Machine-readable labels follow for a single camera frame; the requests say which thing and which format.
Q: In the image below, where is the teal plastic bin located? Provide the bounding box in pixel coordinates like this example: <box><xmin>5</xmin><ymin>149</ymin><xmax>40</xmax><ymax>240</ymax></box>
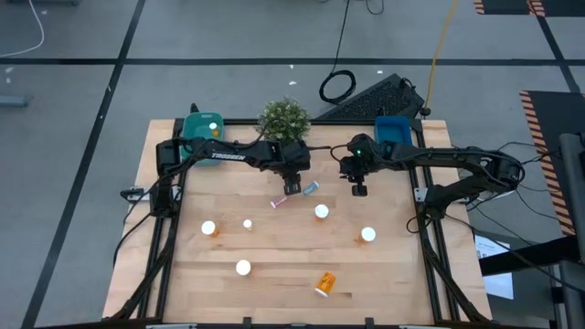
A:
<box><xmin>181</xmin><ymin>111</ymin><xmax>226</xmax><ymax>168</ymax></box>

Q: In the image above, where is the black metal beam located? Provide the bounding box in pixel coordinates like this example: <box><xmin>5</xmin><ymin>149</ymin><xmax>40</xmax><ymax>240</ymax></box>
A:
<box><xmin>478</xmin><ymin>235</ymin><xmax>581</xmax><ymax>278</ymax></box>

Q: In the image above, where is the gray floor bracket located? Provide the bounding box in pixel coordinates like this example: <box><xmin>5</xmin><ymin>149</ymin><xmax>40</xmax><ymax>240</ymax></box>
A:
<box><xmin>0</xmin><ymin>94</ymin><xmax>29</xmax><ymax>109</ymax></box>

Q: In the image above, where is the black aluminium table frame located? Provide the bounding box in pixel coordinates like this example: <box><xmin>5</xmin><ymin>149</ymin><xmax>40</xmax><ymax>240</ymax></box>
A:
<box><xmin>109</xmin><ymin>117</ymin><xmax>493</xmax><ymax>326</ymax></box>

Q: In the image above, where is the black and white power adapter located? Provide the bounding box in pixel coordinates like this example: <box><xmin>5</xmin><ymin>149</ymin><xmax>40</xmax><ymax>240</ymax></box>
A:
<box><xmin>120</xmin><ymin>186</ymin><xmax>152</xmax><ymax>203</ymax></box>

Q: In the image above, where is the artificial plant in black pot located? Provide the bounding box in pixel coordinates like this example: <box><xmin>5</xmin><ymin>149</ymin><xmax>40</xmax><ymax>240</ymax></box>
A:
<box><xmin>256</xmin><ymin>96</ymin><xmax>312</xmax><ymax>146</ymax></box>

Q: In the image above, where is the black mat with orange stripes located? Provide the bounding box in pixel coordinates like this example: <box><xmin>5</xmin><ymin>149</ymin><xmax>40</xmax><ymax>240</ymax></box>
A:
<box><xmin>519</xmin><ymin>90</ymin><xmax>585</xmax><ymax>238</ymax></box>
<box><xmin>473</xmin><ymin>0</ymin><xmax>585</xmax><ymax>18</ymax></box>

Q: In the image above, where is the blue plastic bin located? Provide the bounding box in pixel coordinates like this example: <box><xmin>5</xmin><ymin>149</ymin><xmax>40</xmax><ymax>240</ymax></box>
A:
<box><xmin>373</xmin><ymin>115</ymin><xmax>415</xmax><ymax>148</ymax></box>

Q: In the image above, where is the white cable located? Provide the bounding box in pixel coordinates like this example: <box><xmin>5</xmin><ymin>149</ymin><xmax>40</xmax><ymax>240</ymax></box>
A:
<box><xmin>0</xmin><ymin>0</ymin><xmax>46</xmax><ymax>58</ymax></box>

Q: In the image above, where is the gray metal post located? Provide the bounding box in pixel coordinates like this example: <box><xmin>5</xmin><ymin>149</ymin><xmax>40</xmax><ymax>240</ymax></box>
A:
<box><xmin>558</xmin><ymin>132</ymin><xmax>585</xmax><ymax>329</ymax></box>

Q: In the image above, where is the yellow cable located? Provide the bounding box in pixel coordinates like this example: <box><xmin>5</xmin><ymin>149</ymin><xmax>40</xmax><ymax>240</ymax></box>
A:
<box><xmin>423</xmin><ymin>0</ymin><xmax>460</xmax><ymax>111</ymax></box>

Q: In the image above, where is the black cable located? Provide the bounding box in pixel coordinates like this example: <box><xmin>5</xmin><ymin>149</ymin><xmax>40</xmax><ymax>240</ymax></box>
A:
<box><xmin>318</xmin><ymin>0</ymin><xmax>357</xmax><ymax>105</ymax></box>

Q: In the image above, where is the white paper sheet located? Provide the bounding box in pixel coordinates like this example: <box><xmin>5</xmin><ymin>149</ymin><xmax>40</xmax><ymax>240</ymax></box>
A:
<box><xmin>474</xmin><ymin>234</ymin><xmax>516</xmax><ymax>302</ymax></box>

